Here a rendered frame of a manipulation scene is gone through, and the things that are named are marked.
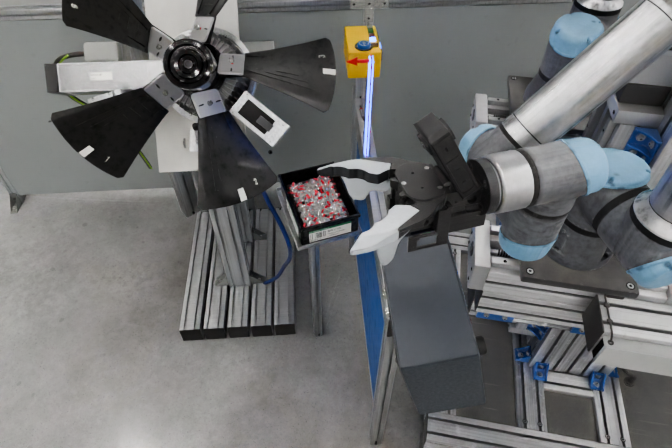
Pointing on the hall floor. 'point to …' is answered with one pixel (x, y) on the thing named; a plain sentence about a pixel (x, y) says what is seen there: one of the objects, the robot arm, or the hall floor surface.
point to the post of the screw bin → (315, 289)
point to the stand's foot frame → (218, 314)
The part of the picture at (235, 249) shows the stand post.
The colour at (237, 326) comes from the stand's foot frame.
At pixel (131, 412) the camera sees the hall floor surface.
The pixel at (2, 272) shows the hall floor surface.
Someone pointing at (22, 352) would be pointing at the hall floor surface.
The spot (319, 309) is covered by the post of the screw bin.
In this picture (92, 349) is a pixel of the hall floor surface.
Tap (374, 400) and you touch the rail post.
